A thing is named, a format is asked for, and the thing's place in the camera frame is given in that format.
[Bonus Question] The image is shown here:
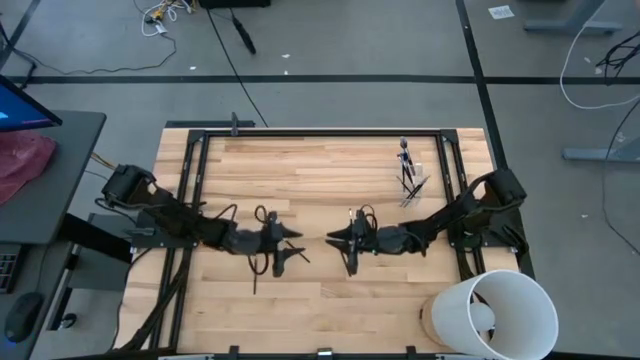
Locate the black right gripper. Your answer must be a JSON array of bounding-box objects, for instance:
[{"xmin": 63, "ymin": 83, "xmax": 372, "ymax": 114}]
[{"xmin": 324, "ymin": 209, "xmax": 419, "ymax": 277}]

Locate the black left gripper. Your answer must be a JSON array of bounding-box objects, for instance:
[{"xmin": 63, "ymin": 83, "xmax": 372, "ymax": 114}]
[{"xmin": 227, "ymin": 211, "xmax": 307, "ymax": 279}]

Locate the clear acrylic organizer box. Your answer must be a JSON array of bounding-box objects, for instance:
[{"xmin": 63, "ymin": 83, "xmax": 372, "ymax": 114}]
[{"xmin": 397, "ymin": 159, "xmax": 434, "ymax": 210}]

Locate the white cylindrical bucket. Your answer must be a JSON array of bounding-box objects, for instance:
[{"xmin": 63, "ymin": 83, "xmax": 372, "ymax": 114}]
[{"xmin": 421, "ymin": 269, "xmax": 560, "ymax": 360}]

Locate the black stick-shaped floor object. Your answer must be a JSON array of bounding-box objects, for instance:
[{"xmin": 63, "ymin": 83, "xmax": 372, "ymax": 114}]
[{"xmin": 230, "ymin": 13, "xmax": 258, "ymax": 56}]

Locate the black side desk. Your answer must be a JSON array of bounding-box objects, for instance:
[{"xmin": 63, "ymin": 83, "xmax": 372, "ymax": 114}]
[{"xmin": 0, "ymin": 110, "xmax": 108, "ymax": 246}]

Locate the grey desk foot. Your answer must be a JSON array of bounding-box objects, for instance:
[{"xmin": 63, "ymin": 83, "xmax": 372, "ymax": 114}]
[
  {"xmin": 523, "ymin": 0, "xmax": 625, "ymax": 36},
  {"xmin": 562, "ymin": 124, "xmax": 640, "ymax": 164}
]

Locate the white paper label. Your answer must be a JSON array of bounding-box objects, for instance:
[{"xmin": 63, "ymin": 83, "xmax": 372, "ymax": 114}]
[{"xmin": 488, "ymin": 4, "xmax": 516, "ymax": 21}]

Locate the black computer mouse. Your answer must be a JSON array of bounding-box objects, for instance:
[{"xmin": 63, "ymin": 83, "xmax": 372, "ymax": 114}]
[{"xmin": 3, "ymin": 291, "xmax": 45, "ymax": 345}]

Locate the pink cloth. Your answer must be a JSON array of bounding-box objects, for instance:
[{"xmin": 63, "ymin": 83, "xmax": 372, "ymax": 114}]
[{"xmin": 0, "ymin": 130, "xmax": 59, "ymax": 207}]

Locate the black keyboard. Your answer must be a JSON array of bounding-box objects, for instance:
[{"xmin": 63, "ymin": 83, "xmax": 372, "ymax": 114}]
[{"xmin": 0, "ymin": 243, "xmax": 25, "ymax": 295}]

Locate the computer monitor blue screen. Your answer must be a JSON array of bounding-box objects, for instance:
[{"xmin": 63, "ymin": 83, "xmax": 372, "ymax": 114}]
[{"xmin": 0, "ymin": 74, "xmax": 64, "ymax": 134}]

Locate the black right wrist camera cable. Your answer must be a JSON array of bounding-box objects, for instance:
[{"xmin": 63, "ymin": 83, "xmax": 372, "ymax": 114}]
[{"xmin": 358, "ymin": 203, "xmax": 380, "ymax": 231}]

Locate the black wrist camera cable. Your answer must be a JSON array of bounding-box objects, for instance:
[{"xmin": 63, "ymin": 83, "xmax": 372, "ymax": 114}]
[
  {"xmin": 358, "ymin": 203, "xmax": 380, "ymax": 231},
  {"xmin": 252, "ymin": 203, "xmax": 271, "ymax": 229}
]

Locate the black left wrist camera cable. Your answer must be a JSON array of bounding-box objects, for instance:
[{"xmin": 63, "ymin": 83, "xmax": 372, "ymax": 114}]
[{"xmin": 252, "ymin": 203, "xmax": 271, "ymax": 229}]

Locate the black metal table frame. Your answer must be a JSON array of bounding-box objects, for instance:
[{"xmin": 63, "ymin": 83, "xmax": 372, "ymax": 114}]
[{"xmin": 113, "ymin": 127, "xmax": 536, "ymax": 360}]

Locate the black cable bundle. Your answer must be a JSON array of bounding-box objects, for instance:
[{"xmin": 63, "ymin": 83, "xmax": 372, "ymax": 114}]
[{"xmin": 117, "ymin": 244, "xmax": 194, "ymax": 352}]

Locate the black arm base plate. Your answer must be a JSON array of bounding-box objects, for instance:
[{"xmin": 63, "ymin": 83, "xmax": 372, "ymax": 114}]
[
  {"xmin": 88, "ymin": 212, "xmax": 200, "ymax": 250},
  {"xmin": 447, "ymin": 207, "xmax": 517, "ymax": 250}
]

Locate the long black floor cable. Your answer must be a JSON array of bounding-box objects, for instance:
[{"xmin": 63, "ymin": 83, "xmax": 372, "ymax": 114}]
[{"xmin": 206, "ymin": 7, "xmax": 270, "ymax": 129}]

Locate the white and yellow cable bundle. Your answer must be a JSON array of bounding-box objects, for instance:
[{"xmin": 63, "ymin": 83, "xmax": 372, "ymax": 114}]
[{"xmin": 132, "ymin": 0, "xmax": 197, "ymax": 39}]

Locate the white floor cable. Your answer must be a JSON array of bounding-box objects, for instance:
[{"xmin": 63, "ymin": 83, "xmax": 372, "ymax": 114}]
[{"xmin": 558, "ymin": 0, "xmax": 640, "ymax": 111}]

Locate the black floor cable tangle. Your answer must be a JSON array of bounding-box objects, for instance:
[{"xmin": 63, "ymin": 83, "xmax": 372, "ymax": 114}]
[{"xmin": 594, "ymin": 29, "xmax": 640, "ymax": 86}]

